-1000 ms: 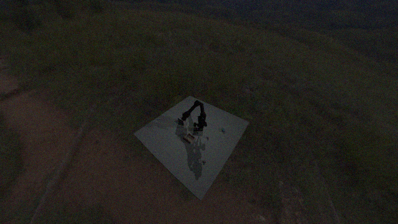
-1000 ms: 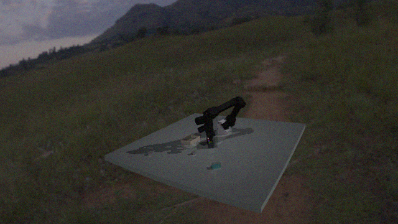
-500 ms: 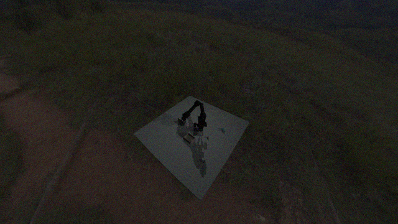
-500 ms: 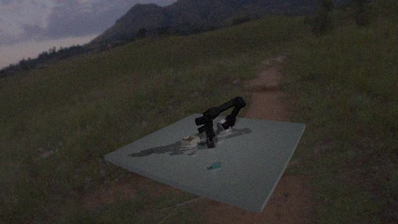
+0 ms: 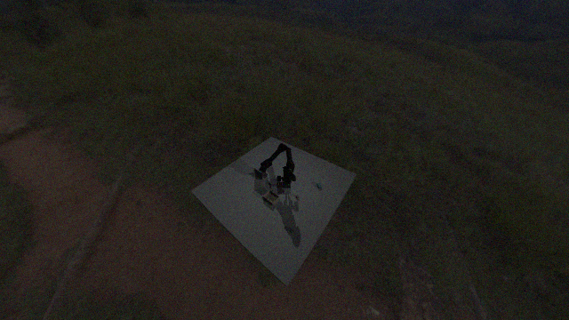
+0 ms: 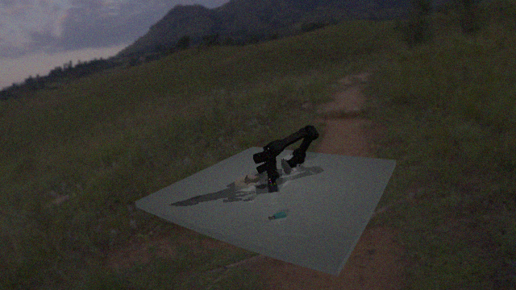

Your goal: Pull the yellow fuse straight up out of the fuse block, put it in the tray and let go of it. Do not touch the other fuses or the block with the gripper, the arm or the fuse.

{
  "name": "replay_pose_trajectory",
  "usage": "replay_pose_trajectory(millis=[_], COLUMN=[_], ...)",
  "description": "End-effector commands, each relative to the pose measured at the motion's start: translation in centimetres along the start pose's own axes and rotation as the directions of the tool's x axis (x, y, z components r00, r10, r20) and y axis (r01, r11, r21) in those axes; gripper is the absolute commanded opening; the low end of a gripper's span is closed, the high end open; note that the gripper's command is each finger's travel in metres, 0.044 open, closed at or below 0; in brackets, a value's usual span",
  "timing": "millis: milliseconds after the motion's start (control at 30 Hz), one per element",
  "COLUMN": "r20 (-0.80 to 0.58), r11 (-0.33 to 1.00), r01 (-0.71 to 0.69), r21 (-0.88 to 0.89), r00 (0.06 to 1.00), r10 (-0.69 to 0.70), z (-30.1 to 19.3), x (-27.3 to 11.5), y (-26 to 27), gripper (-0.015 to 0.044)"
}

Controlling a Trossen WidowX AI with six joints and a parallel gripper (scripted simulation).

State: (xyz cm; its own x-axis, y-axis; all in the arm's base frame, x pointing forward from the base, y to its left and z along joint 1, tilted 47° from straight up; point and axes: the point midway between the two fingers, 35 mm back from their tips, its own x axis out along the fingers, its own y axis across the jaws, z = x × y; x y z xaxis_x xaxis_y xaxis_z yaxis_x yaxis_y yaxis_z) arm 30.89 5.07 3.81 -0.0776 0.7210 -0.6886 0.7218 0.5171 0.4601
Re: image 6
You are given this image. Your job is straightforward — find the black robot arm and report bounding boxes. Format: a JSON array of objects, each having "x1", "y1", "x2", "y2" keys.
[{"x1": 253, "y1": 125, "x2": 319, "y2": 174}]

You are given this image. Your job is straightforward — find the small teal block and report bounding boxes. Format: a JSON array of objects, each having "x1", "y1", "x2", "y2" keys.
[{"x1": 274, "y1": 212, "x2": 286, "y2": 220}]

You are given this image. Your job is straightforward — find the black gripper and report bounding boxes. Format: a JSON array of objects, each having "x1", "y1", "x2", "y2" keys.
[{"x1": 266, "y1": 160, "x2": 280, "y2": 185}]

